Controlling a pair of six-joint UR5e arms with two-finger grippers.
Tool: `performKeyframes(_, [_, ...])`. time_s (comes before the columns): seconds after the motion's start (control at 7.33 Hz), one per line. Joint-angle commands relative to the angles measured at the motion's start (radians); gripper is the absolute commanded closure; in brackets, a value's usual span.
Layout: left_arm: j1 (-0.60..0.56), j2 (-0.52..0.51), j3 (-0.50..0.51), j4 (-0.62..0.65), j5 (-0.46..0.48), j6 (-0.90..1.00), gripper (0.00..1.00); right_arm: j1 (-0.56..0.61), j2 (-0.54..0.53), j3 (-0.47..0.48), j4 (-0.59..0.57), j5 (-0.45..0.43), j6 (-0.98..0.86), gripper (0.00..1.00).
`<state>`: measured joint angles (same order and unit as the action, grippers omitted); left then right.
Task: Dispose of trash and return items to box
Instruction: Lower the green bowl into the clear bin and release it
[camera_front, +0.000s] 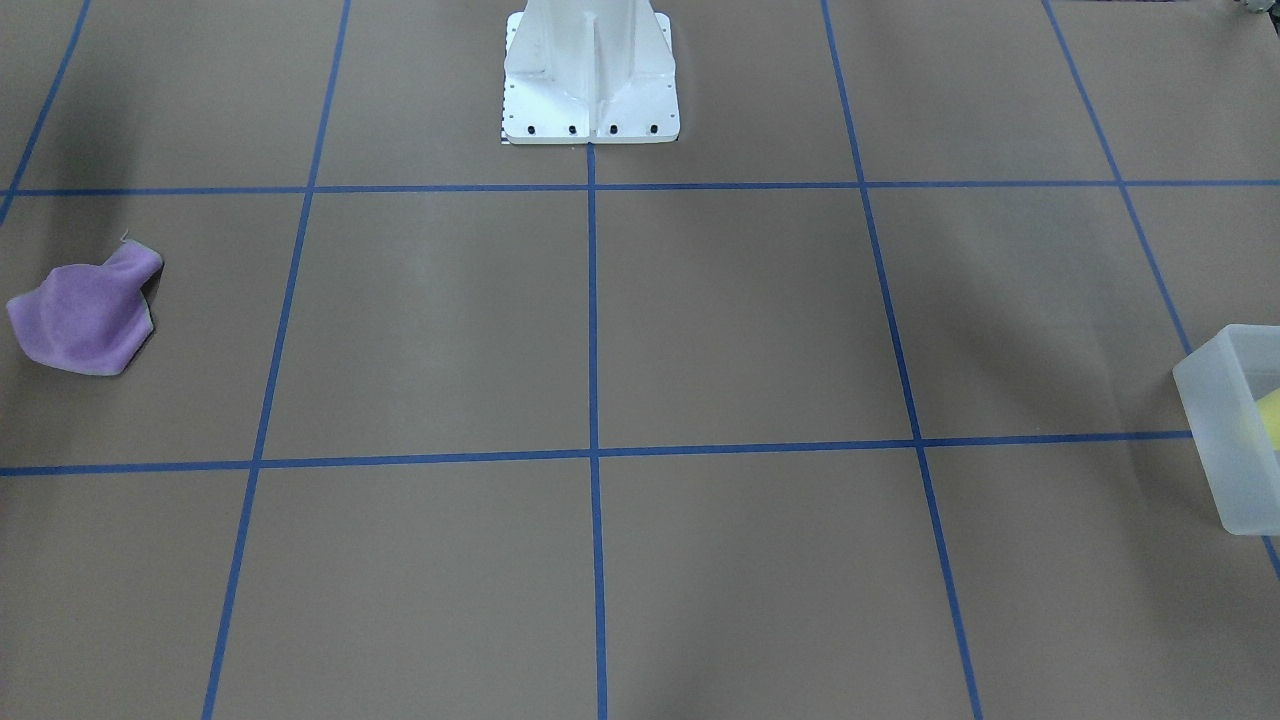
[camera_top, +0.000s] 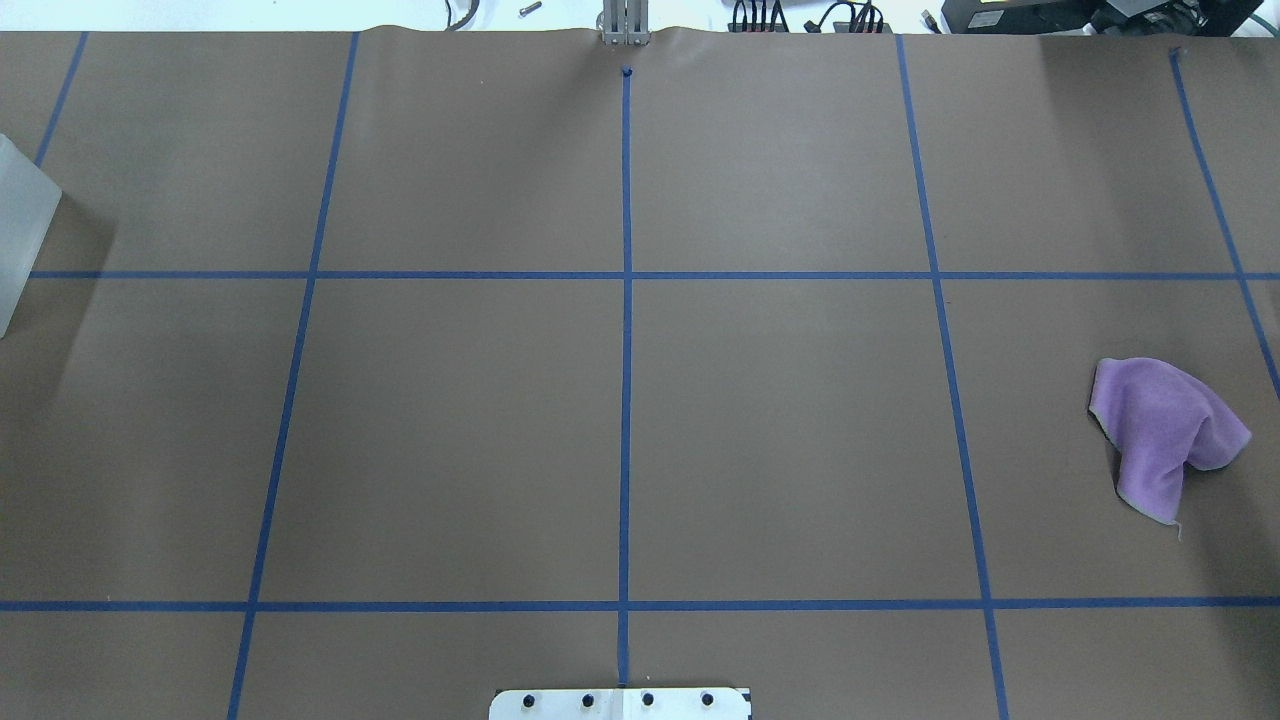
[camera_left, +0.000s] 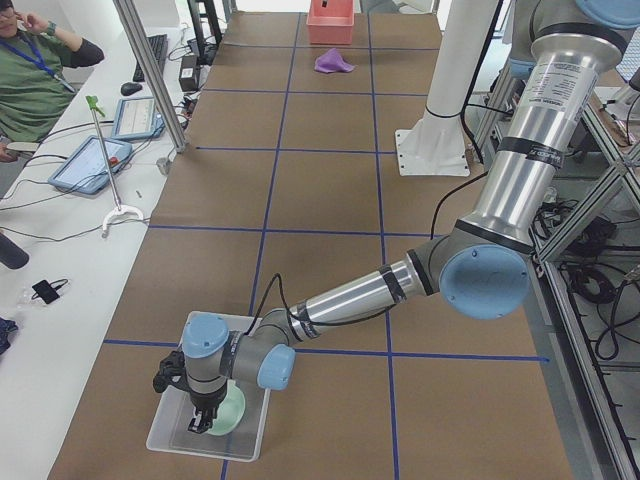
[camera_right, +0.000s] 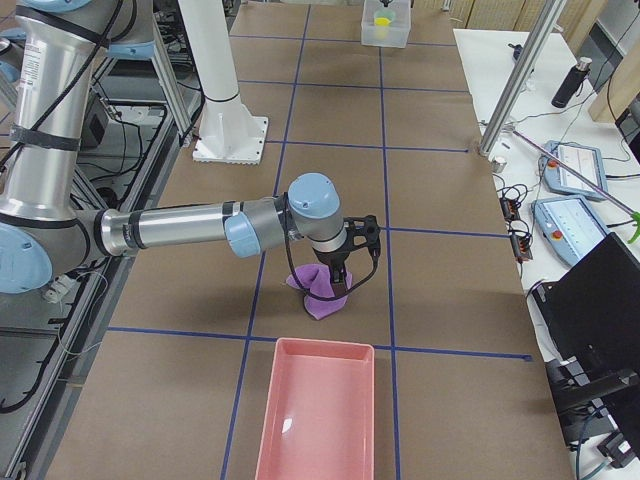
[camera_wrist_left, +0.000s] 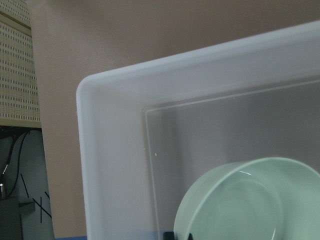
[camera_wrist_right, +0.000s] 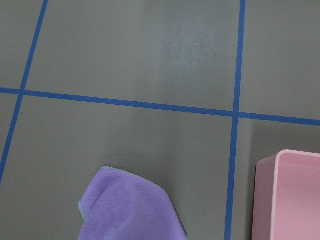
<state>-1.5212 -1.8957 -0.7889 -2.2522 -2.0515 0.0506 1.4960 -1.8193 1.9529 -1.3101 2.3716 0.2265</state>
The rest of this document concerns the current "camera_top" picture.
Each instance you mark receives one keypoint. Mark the purple microfiber cloth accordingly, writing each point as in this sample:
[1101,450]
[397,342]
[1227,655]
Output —
[1161,421]

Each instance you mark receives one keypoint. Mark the clear plastic bin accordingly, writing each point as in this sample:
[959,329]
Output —
[29,199]

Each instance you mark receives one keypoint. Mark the aluminium frame post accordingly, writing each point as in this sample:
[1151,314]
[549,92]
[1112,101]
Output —
[625,23]

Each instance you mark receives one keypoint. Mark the white pedestal base plate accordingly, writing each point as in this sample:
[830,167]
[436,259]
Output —
[623,703]

